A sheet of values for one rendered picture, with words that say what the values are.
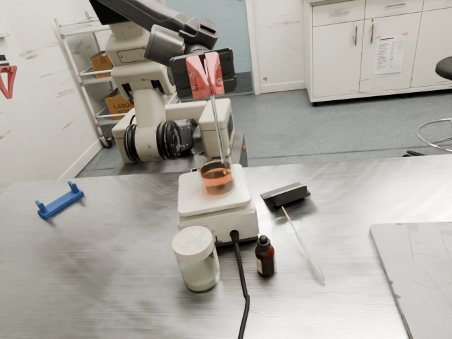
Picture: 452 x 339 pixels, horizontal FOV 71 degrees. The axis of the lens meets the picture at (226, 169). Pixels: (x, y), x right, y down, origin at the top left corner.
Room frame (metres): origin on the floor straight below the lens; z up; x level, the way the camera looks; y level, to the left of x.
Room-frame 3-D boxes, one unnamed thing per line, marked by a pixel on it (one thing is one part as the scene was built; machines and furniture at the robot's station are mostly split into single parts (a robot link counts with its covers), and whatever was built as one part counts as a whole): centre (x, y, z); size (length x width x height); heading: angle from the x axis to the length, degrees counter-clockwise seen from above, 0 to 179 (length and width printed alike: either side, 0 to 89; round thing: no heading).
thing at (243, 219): (0.48, 0.03, 0.79); 0.22 x 0.13 x 0.08; 1
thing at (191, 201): (0.45, 0.03, 0.83); 0.12 x 0.12 x 0.01; 1
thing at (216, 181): (0.44, 0.01, 0.88); 0.07 x 0.06 x 0.08; 153
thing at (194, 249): (0.34, 0.07, 0.79); 0.06 x 0.06 x 0.08
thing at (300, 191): (0.50, -0.11, 0.77); 0.09 x 0.06 x 0.04; 103
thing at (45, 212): (0.62, 0.39, 0.77); 0.10 x 0.03 x 0.04; 139
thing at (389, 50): (2.53, -1.47, 0.40); 0.24 x 0.01 x 0.30; 78
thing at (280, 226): (0.41, -0.09, 0.76); 0.06 x 0.06 x 0.02
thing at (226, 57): (0.55, 0.01, 1.01); 0.10 x 0.07 x 0.07; 94
